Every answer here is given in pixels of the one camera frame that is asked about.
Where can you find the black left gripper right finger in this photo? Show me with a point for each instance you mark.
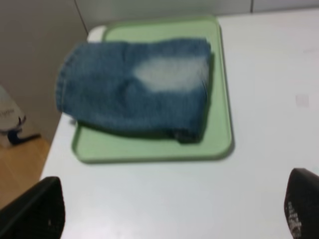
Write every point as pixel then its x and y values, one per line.
pixel 301 205

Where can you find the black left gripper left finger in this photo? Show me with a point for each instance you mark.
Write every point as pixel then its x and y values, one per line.
pixel 39 213

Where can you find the children's blue denim shorts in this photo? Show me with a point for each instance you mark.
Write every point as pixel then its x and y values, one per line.
pixel 140 89

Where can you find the light green plastic tray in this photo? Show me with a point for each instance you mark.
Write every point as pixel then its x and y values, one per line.
pixel 91 145

